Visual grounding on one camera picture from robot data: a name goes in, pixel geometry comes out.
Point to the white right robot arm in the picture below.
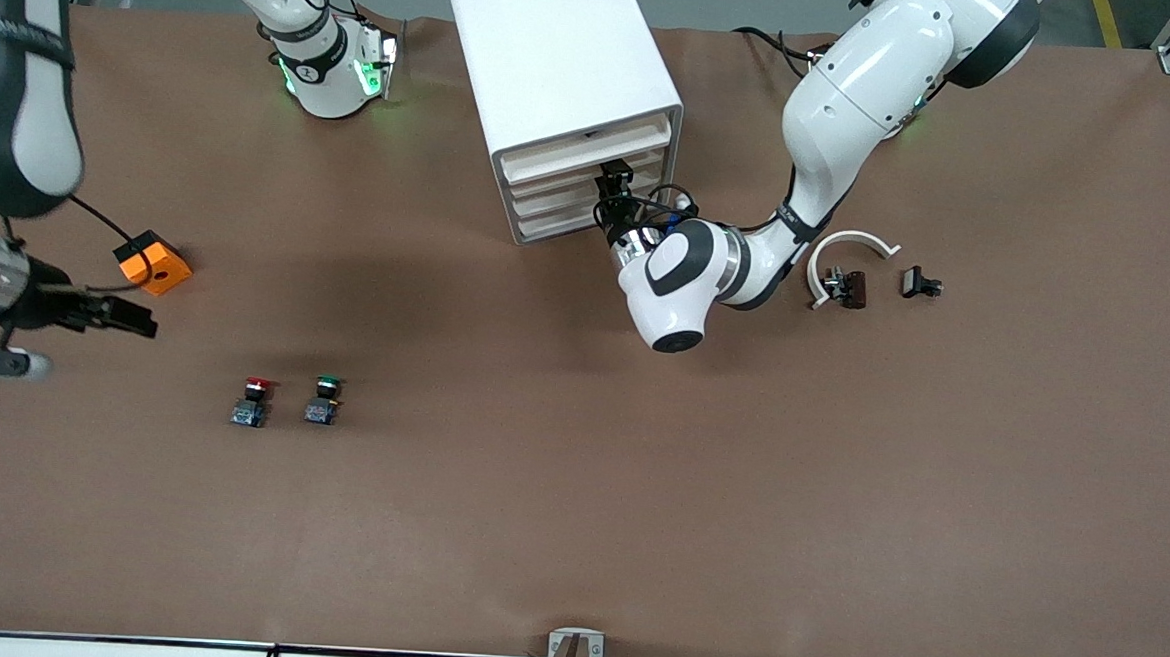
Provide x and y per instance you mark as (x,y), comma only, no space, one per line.
(15,118)

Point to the grey mount bracket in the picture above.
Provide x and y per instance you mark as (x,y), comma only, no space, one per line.
(577,635)

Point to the dark brown small component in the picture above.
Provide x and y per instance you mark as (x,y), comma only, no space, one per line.
(850,288)

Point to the brown table cover mat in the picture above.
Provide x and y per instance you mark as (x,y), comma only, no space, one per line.
(578,468)

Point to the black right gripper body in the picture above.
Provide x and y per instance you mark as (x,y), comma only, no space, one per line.
(53,308)

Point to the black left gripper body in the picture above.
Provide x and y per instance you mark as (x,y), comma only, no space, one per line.
(616,213)

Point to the green push button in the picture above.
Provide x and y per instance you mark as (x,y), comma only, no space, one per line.
(323,402)

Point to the small black clip component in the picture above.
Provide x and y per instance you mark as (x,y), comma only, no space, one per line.
(916,282)

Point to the red push button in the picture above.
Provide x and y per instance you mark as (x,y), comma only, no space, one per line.
(253,401)

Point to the orange and black box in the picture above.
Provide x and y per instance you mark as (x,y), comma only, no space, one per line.
(162,271)

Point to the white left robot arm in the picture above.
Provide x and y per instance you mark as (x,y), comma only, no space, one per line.
(858,82)

